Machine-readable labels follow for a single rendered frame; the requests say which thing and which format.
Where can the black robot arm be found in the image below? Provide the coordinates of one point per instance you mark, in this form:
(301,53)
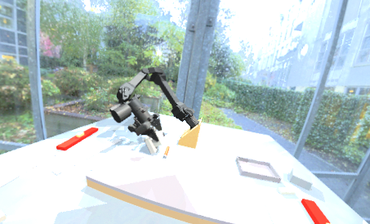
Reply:
(123,110)

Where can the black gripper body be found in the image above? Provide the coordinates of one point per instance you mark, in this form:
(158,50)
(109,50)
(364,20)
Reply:
(145,119)

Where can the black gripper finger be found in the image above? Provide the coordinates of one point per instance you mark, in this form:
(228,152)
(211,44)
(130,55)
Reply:
(151,133)
(157,124)

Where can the red long flat bar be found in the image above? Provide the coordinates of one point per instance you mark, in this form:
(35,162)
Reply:
(314,211)
(76,139)

